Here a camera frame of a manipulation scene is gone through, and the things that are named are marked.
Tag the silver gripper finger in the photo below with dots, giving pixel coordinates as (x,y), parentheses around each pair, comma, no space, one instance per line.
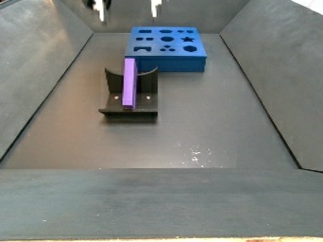
(99,8)
(155,4)

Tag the purple double-square peg object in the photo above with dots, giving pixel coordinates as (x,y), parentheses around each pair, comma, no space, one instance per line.
(129,83)

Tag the blue shape-sorting board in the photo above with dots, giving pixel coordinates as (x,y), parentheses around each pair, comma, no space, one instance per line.
(171,48)

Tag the black curved holder stand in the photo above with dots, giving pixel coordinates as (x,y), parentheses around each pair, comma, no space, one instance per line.
(144,112)

